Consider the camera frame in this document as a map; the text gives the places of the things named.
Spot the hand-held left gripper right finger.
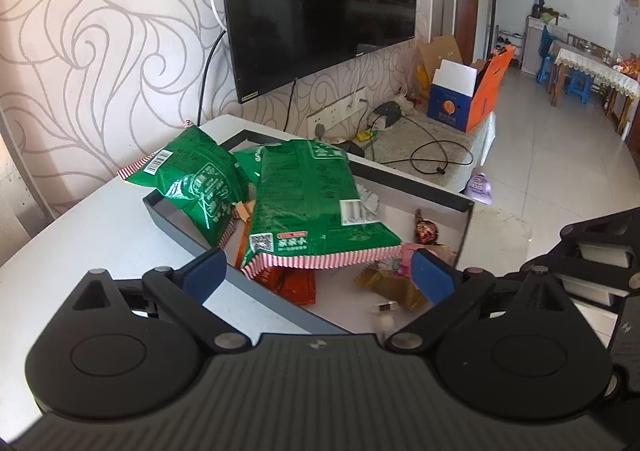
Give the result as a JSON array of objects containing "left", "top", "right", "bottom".
[{"left": 386, "top": 249, "right": 576, "bottom": 351}]

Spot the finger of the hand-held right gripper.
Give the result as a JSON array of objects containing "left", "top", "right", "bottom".
[
  {"left": 492, "top": 253, "right": 640, "bottom": 310},
  {"left": 559, "top": 205, "right": 640, "bottom": 272}
]

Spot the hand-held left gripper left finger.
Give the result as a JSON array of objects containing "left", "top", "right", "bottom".
[{"left": 70, "top": 247, "right": 253, "bottom": 351}]

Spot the orange snack packet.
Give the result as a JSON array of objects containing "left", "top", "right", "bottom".
[{"left": 236, "top": 230, "right": 319, "bottom": 307}]

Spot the green snack bag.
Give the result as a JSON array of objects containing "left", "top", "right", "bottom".
[
  {"left": 233, "top": 140, "right": 403, "bottom": 282},
  {"left": 118, "top": 121, "right": 251, "bottom": 249}
]

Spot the dark grey rimmed tray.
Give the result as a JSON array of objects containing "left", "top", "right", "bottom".
[{"left": 142, "top": 128, "right": 476, "bottom": 335}]

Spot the pink snack packet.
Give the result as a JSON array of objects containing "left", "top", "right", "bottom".
[{"left": 394, "top": 243, "right": 427, "bottom": 278}]

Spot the yellow-orange snack bag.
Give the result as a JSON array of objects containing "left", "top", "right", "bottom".
[{"left": 354, "top": 263, "right": 432, "bottom": 310}]

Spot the red foil candy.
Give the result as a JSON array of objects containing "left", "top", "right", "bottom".
[{"left": 412, "top": 209, "right": 441, "bottom": 247}]

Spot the purple plastic bottle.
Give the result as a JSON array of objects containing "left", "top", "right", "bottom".
[{"left": 460, "top": 170, "right": 494, "bottom": 204}]

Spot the blue plastic stool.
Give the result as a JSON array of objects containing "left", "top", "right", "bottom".
[
  {"left": 566, "top": 68, "right": 594, "bottom": 105},
  {"left": 536, "top": 53, "right": 557, "bottom": 84}
]

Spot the dining table with lace cloth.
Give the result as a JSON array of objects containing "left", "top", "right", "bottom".
[{"left": 549, "top": 45, "right": 640, "bottom": 134}]

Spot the black rounded device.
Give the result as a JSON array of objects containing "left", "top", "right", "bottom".
[{"left": 372, "top": 100, "right": 404, "bottom": 128}]

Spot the blue and orange cardboard box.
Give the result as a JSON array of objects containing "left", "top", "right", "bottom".
[{"left": 427, "top": 45, "right": 516, "bottom": 133}]

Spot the white cabinet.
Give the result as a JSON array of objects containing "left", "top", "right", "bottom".
[{"left": 524, "top": 15, "right": 572, "bottom": 78}]

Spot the shoe rack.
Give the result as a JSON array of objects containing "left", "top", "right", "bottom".
[{"left": 494, "top": 28, "right": 527, "bottom": 72}]

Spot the brown cardboard flap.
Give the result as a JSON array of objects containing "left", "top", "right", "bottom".
[{"left": 417, "top": 34, "right": 464, "bottom": 82}]

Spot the black flat television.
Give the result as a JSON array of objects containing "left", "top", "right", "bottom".
[{"left": 218, "top": 0, "right": 419, "bottom": 102}]

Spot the black charger with cables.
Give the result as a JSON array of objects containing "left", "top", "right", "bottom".
[{"left": 345, "top": 108, "right": 498, "bottom": 194}]

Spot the white wall socket panel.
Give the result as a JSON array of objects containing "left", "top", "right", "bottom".
[{"left": 307, "top": 86, "right": 369, "bottom": 137}]

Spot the black television power cable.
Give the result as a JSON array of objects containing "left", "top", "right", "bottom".
[{"left": 285, "top": 77, "right": 299, "bottom": 132}]

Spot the black wall cable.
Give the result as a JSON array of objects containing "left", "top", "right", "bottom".
[{"left": 197, "top": 29, "right": 227, "bottom": 128}]

